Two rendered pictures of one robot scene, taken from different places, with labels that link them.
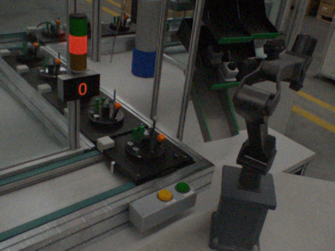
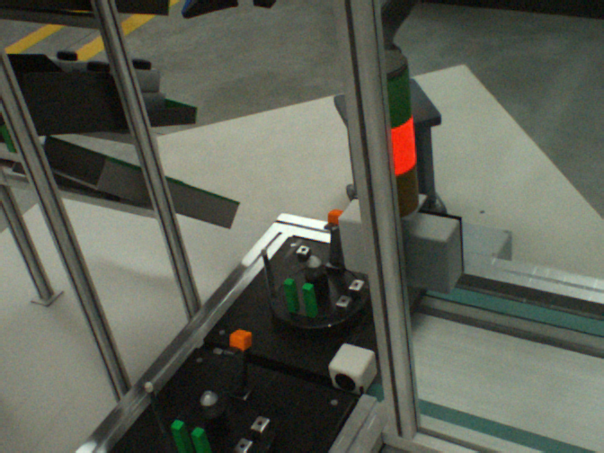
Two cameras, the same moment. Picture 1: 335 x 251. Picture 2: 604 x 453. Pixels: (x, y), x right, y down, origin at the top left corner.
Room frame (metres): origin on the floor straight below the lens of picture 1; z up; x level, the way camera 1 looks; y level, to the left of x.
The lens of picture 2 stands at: (1.27, 0.95, 1.76)
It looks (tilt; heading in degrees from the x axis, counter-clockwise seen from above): 36 degrees down; 258
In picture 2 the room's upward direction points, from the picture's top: 10 degrees counter-clockwise
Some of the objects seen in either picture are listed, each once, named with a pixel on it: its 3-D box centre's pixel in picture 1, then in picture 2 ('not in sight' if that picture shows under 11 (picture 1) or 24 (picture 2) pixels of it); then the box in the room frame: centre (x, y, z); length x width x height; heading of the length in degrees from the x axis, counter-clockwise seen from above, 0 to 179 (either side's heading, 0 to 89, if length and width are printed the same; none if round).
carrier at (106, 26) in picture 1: (119, 21); not in sight; (2.57, 0.42, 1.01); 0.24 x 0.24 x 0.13; 43
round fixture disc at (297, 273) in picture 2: (145, 148); (319, 297); (1.07, 0.06, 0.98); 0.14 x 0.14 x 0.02
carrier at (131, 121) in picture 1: (106, 109); (214, 416); (1.26, 0.24, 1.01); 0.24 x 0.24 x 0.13; 43
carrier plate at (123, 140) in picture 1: (144, 152); (321, 307); (1.07, 0.06, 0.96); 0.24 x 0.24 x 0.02; 43
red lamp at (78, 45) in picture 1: (78, 43); not in sight; (1.03, 0.28, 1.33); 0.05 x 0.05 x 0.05
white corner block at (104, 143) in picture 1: (105, 144); (352, 369); (1.08, 0.20, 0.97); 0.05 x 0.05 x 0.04; 43
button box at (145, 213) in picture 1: (163, 204); not in sight; (0.86, -0.02, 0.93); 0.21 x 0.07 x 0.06; 133
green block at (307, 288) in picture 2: (134, 134); (310, 300); (1.10, 0.11, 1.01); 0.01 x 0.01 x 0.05; 43
